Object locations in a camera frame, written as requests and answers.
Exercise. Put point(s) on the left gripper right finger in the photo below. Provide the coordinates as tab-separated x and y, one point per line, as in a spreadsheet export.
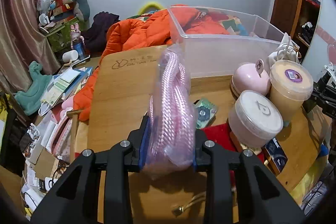
260	196

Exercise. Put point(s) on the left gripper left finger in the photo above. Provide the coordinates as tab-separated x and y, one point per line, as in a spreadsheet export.
74	197

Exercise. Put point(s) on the yellow lidded round tub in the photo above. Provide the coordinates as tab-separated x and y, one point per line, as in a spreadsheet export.
291	85

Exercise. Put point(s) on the white drawstring pouch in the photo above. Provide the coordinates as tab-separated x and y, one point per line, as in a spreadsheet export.
287	50

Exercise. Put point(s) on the white lidded round tub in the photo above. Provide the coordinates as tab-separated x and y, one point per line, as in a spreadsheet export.
254	120

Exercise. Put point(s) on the pink round lidded container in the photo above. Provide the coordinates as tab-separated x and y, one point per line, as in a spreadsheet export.
250	76

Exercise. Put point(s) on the dark blue small box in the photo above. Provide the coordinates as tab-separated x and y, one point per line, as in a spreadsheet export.
275	155

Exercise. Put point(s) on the red velvet pouch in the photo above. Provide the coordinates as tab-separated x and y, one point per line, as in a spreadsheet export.
220	134

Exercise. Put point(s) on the small teal packet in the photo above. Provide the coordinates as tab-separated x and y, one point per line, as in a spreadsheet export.
206	112

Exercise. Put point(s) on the teal plush dinosaur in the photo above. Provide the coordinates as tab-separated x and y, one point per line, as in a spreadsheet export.
30	101

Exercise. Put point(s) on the stack of books and papers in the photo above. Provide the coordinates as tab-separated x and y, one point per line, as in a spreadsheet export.
63	86

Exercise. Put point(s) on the clear plastic storage bin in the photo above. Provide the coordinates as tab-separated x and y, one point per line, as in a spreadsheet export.
216	41

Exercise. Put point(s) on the white mug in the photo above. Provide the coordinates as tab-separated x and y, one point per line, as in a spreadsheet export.
70	56

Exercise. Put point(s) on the green storage box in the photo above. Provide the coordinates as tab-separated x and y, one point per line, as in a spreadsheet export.
59	38

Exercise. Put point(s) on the pink bunny figure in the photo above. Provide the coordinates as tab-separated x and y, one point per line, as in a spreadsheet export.
75	35

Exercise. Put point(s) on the dark purple clothing heap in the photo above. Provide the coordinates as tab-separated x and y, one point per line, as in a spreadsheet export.
95	36

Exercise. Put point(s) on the orange down jacket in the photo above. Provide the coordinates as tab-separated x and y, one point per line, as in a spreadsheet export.
131	34

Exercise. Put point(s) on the grey plush pillow pile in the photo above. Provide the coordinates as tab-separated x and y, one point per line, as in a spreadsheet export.
68	9

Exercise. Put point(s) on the yellow bed headboard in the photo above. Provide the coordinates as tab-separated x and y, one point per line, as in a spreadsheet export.
150	7

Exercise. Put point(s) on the pink striped curtain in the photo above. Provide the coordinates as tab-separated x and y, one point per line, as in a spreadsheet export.
22	43

